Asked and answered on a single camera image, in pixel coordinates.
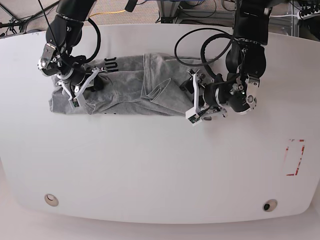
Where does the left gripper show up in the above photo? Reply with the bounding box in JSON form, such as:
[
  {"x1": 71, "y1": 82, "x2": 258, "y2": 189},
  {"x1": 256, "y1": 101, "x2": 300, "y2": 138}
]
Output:
[{"x1": 179, "y1": 69, "x2": 228, "y2": 121}]

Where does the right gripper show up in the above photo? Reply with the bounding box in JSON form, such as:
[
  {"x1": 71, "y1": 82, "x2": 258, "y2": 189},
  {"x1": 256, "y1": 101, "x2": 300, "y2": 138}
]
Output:
[{"x1": 56, "y1": 67, "x2": 105, "y2": 98}]

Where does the grey printed T-shirt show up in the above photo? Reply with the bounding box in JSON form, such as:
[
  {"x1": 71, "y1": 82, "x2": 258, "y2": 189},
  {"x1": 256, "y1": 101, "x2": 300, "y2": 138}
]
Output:
[{"x1": 49, "y1": 53, "x2": 205, "y2": 117}]

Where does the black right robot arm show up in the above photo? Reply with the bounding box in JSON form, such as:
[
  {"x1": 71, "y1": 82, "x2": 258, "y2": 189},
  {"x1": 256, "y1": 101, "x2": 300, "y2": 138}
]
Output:
[{"x1": 38, "y1": 0, "x2": 102, "y2": 99}]

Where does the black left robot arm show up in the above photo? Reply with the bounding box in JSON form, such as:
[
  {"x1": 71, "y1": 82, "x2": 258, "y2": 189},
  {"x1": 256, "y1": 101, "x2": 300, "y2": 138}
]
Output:
[{"x1": 185, "y1": 0, "x2": 272, "y2": 125}]

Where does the black tripod stand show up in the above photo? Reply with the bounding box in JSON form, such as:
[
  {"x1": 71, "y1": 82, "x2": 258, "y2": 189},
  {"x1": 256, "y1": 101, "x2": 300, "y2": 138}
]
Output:
[{"x1": 0, "y1": 3, "x2": 44, "y2": 38}]

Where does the red tape rectangle marking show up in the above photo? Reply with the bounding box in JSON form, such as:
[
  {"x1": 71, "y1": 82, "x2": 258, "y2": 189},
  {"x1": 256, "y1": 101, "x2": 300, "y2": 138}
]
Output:
[{"x1": 283, "y1": 139, "x2": 306, "y2": 176}]

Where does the white power strip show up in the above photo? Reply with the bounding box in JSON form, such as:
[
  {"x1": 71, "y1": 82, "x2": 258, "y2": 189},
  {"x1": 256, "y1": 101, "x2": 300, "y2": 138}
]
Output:
[{"x1": 297, "y1": 7, "x2": 320, "y2": 20}]

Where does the open table grommet hole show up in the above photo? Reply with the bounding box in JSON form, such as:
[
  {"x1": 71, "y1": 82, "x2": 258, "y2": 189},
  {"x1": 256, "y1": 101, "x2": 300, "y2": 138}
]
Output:
[{"x1": 262, "y1": 199, "x2": 278, "y2": 212}]

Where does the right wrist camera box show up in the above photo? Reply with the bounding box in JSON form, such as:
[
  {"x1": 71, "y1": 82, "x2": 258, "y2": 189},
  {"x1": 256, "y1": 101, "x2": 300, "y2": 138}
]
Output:
[{"x1": 68, "y1": 96, "x2": 86, "y2": 109}]

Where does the yellow cable on floor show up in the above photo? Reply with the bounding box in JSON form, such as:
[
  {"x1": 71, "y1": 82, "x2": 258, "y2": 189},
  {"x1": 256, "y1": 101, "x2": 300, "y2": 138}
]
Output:
[{"x1": 88, "y1": 8, "x2": 127, "y2": 18}]

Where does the aluminium frame stand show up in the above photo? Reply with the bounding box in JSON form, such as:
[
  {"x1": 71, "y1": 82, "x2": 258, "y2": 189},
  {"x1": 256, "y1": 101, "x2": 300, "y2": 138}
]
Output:
[{"x1": 156, "y1": 0, "x2": 301, "y2": 37}]

